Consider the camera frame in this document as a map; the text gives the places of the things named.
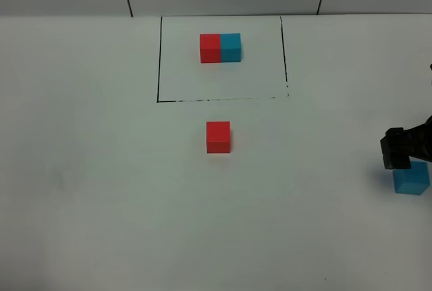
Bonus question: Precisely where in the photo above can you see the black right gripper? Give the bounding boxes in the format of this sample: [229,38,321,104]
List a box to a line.
[380,117,431,169]

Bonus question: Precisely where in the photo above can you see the template blue cube block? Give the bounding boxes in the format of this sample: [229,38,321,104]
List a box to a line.
[221,33,242,63]

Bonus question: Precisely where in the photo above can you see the template red cube block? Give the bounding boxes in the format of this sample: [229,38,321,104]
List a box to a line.
[199,34,221,63]

